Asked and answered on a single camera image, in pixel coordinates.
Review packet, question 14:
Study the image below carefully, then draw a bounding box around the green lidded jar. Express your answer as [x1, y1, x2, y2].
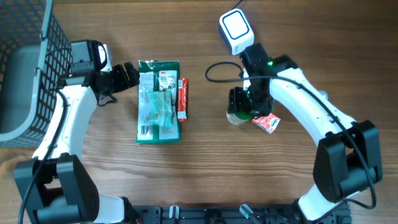
[226, 112, 253, 126]

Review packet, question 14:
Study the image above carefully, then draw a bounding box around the red patterned small carton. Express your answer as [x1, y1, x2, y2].
[251, 113, 280, 134]

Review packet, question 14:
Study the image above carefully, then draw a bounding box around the red stick packet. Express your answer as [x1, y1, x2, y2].
[177, 78, 189, 122]

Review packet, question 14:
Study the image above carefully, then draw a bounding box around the green sponge package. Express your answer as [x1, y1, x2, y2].
[136, 61, 180, 144]

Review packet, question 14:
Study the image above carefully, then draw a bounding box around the teal wipes packet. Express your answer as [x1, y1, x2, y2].
[148, 90, 173, 126]

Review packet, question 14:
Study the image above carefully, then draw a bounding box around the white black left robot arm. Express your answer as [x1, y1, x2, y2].
[14, 40, 140, 223]

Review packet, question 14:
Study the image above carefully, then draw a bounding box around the white barcode scanner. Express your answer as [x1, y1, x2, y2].
[218, 9, 254, 55]

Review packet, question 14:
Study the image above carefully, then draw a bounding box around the dark grey mesh basket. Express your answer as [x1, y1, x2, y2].
[1, 0, 72, 147]

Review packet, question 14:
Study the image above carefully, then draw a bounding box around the black left camera cable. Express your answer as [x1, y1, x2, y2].
[17, 46, 74, 224]

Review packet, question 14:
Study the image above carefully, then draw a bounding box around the black camera cable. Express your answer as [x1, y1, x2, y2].
[205, 61, 377, 210]
[17, 46, 74, 224]

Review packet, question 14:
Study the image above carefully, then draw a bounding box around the black right camera cable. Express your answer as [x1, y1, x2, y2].
[205, 61, 377, 210]

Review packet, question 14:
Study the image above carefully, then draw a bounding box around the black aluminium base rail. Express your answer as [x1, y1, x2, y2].
[124, 203, 353, 224]

